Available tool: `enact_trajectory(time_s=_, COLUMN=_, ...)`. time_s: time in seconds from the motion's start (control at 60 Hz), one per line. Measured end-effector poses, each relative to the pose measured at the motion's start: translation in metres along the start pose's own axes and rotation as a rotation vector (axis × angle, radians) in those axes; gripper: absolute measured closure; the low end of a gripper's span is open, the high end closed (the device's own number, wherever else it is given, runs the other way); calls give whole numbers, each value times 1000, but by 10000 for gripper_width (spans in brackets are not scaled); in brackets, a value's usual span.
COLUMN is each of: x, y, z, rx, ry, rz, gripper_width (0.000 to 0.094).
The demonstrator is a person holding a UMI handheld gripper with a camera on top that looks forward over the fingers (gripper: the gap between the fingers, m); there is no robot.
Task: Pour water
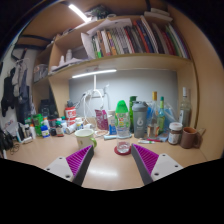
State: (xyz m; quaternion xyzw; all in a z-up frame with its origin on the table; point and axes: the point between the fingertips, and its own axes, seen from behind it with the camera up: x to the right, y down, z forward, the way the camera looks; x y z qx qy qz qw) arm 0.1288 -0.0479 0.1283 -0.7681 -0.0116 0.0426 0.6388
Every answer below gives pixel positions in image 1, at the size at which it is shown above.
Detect magenta carton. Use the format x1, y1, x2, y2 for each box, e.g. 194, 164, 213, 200
94, 108, 110, 131

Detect white mug with green handle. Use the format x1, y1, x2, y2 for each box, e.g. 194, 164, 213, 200
74, 128, 98, 151

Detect grey shaker bottle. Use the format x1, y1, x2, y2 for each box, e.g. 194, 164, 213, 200
131, 100, 149, 139

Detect small white bottle blue cap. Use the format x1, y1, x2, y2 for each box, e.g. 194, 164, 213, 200
40, 124, 51, 139

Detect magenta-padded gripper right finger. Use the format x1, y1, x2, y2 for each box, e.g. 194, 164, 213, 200
130, 143, 184, 186

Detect dark green tumbler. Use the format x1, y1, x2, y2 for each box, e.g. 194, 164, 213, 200
129, 95, 138, 133

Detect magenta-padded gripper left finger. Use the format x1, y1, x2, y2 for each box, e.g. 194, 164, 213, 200
44, 144, 95, 187

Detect blue plastic bag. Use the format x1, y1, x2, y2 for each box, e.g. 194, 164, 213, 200
159, 103, 181, 135

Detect flat round red coaster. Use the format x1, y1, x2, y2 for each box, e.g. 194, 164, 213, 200
113, 144, 133, 156

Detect white green red pen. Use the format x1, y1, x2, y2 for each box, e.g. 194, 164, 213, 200
137, 139, 163, 145

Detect dark hanging clothes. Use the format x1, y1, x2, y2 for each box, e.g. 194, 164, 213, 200
0, 49, 32, 125

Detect wooden shelf unit with books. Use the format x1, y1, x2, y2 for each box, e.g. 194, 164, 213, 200
31, 6, 198, 84

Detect ceiling light tube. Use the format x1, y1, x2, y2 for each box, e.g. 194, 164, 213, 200
68, 3, 91, 23

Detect clear green-topped drink bottle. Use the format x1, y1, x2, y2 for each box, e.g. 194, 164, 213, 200
114, 99, 132, 155

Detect white wall socket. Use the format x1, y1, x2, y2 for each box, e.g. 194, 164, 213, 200
84, 87, 110, 101

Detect clear glass bottle white cap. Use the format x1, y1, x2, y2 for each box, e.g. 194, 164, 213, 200
178, 87, 193, 129

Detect slim green glass bottle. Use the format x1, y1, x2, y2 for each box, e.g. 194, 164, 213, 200
157, 96, 167, 134

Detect green plastic container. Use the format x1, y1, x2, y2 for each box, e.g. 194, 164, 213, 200
32, 113, 44, 136

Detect brown mug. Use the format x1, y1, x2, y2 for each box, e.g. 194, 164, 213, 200
180, 126, 206, 150

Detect small white pill bottle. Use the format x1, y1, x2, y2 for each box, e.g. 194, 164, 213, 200
74, 117, 84, 131

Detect under-shelf light strip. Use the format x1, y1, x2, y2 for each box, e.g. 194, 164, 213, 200
71, 68, 118, 79

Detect white cable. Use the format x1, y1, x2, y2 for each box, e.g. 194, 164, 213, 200
80, 74, 105, 135

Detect brown jar with white lid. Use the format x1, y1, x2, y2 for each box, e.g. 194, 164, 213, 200
167, 121, 184, 146

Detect red and white can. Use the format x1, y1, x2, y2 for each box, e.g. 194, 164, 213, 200
64, 106, 77, 127

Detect pale blue flat case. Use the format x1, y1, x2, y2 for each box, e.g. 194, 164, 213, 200
103, 133, 133, 141

